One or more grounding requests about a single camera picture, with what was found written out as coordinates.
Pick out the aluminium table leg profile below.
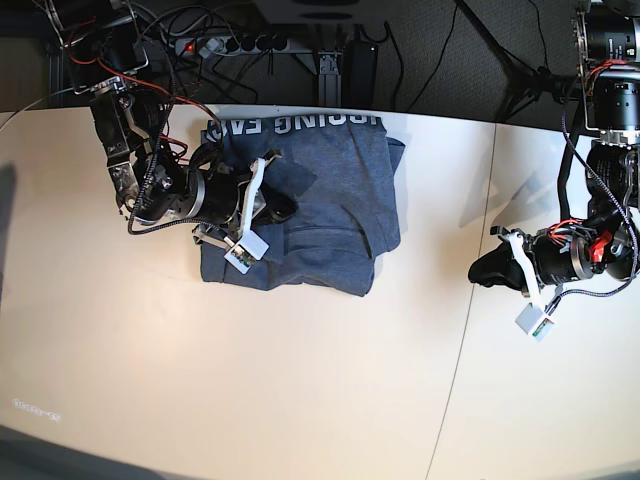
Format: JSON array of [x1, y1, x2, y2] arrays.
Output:
[[294, 51, 342, 108]]

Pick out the white power strip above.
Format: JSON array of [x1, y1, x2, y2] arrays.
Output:
[[173, 34, 293, 59]]

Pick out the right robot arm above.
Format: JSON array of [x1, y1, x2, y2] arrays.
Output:
[[44, 1, 297, 237]]

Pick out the black power adapter brick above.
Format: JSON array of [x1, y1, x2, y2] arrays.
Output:
[[342, 40, 378, 109]]

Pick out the blue grey T-shirt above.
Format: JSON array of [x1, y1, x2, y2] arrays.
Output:
[[200, 114, 405, 296]]

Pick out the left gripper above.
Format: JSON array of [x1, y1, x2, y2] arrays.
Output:
[[468, 232, 541, 295]]

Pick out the small white label sticker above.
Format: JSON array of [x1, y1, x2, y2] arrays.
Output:
[[12, 398, 61, 423]]

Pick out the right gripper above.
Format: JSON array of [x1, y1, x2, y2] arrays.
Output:
[[234, 170, 298, 230]]

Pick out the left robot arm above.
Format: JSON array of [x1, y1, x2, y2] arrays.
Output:
[[456, 1, 639, 294]]

